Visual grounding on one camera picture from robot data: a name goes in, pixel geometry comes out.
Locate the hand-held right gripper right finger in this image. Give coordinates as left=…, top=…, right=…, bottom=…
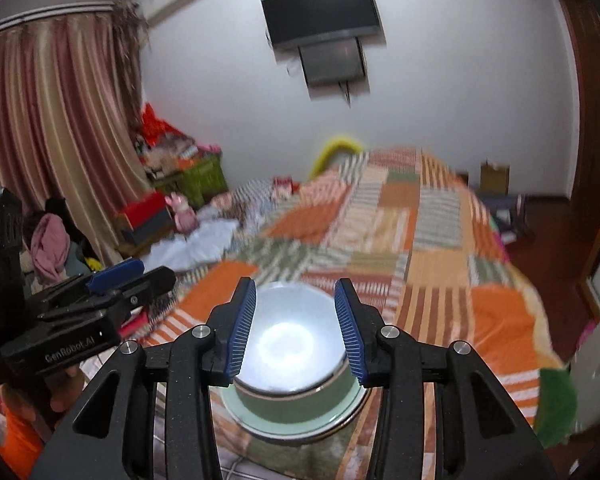
left=333, top=277, right=558, bottom=480

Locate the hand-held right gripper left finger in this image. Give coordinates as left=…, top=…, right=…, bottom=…
left=30, top=276, right=257, bottom=480

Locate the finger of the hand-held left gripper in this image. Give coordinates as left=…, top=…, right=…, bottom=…
left=37, top=267, right=177, bottom=330
left=40, top=259, right=146, bottom=307

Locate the white brown-spotted bowl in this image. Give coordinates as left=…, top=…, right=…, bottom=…
left=240, top=284, right=347, bottom=393

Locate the green bowl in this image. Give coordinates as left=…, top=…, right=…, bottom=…
left=232, top=360, right=353, bottom=423

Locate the green plate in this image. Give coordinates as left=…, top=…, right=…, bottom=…
left=221, top=385, right=372, bottom=443

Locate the black garment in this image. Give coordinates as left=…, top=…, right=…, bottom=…
left=45, top=196, right=96, bottom=256

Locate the white cloth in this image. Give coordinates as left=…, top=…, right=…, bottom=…
left=145, top=220, right=238, bottom=273

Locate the red box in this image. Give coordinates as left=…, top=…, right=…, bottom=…
left=115, top=191, right=173, bottom=243

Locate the pink garment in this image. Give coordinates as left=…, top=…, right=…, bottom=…
left=30, top=212, right=73, bottom=283

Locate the pink toy rabbit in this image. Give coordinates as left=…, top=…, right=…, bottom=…
left=165, top=192, right=198, bottom=233

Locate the striped patchwork blanket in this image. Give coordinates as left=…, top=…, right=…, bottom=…
left=145, top=146, right=578, bottom=480

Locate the person's orange garment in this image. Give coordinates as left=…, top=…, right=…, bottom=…
left=0, top=395, right=46, bottom=480

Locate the green box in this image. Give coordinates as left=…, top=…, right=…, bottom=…
left=152, top=155, right=229, bottom=206

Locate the pile of cartons and papers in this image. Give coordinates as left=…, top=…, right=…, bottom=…
left=135, top=132, right=201, bottom=176

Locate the checkered patchwork quilt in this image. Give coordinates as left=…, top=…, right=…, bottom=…
left=205, top=177, right=301, bottom=231

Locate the red bag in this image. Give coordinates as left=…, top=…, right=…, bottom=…
left=140, top=102, right=173, bottom=146

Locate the striped pink beige curtain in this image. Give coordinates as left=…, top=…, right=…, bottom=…
left=0, top=2, right=153, bottom=261

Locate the yellow foam tube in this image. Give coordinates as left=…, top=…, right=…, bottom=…
left=307, top=133, right=363, bottom=181

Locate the grey bag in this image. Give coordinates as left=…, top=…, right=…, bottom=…
left=490, top=192, right=533, bottom=241

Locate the cardboard box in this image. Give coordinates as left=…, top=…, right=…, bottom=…
left=480, top=160, right=511, bottom=195

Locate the small black monitor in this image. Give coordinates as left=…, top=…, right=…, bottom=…
left=298, top=37, right=367, bottom=87

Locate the brown wooden door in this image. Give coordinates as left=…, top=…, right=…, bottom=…
left=555, top=0, right=600, bottom=281

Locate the white curtain rail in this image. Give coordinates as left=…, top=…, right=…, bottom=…
left=0, top=2, right=116, bottom=36

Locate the black wall television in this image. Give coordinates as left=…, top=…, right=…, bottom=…
left=260, top=0, right=383, bottom=52

